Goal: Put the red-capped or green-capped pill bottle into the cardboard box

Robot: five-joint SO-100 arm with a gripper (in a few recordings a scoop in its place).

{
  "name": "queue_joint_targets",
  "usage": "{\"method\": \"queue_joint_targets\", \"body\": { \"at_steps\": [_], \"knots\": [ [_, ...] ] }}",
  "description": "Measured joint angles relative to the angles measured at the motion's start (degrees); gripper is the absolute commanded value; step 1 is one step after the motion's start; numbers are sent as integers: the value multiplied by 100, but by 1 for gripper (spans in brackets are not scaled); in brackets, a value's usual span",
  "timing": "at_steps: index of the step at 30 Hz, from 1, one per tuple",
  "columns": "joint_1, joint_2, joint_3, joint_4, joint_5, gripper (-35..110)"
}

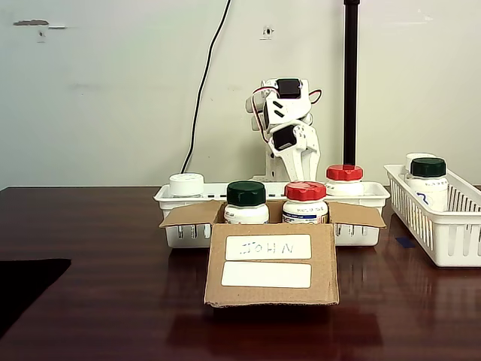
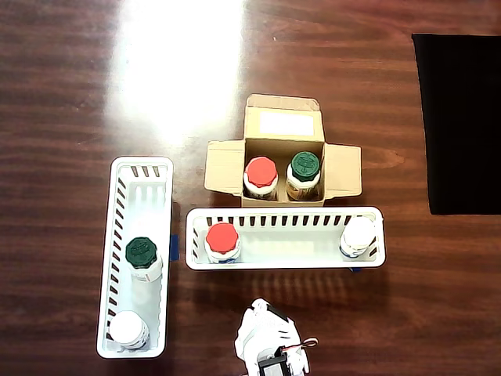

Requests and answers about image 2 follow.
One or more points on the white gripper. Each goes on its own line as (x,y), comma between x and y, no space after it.
(263,322)

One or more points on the red-capped bottle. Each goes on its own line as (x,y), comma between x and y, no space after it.
(260,172)
(222,237)

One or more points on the green-capped bottle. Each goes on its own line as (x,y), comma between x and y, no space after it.
(305,164)
(141,252)

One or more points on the white plastic basket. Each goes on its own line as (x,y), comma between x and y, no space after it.
(297,248)
(145,227)

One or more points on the open cardboard box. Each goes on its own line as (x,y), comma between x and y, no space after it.
(344,168)

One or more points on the blue tape strip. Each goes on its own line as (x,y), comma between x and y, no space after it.
(175,247)
(355,269)

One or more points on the black cloth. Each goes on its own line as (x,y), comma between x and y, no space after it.
(462,125)

